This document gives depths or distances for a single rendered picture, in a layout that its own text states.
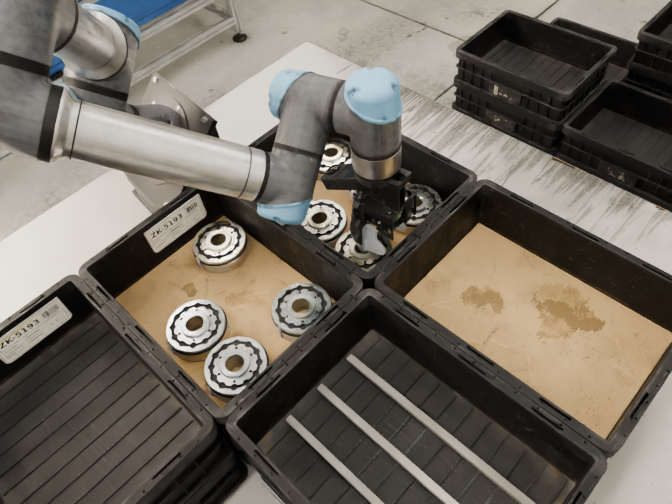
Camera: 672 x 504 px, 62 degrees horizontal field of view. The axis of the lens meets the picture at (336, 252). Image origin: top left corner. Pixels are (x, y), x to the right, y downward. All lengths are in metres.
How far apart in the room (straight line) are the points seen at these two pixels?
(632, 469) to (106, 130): 0.92
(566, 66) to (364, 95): 1.40
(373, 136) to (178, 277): 0.49
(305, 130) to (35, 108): 0.33
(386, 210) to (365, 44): 2.26
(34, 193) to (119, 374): 1.86
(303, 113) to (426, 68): 2.13
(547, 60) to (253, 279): 1.40
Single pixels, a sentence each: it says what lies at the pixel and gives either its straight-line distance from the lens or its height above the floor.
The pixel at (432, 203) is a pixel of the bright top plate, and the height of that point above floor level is 0.86.
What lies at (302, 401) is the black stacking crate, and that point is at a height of 0.83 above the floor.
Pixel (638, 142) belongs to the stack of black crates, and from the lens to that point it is 2.03.
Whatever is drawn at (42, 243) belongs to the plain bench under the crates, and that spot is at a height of 0.70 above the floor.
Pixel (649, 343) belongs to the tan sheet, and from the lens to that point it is 1.01.
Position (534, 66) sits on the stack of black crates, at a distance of 2.08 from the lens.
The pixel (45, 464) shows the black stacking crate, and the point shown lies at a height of 0.83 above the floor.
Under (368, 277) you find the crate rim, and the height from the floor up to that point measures 0.93.
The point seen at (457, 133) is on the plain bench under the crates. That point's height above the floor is 0.70.
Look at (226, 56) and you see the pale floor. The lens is 3.20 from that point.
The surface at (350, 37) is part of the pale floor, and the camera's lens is 3.17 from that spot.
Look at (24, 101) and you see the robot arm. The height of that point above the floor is 1.29.
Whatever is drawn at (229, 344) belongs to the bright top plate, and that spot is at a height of 0.86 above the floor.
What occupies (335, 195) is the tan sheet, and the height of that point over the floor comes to 0.83.
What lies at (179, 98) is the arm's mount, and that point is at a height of 0.95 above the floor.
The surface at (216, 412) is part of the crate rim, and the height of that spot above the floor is 0.93.
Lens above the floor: 1.65
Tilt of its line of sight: 52 degrees down
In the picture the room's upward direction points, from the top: 9 degrees counter-clockwise
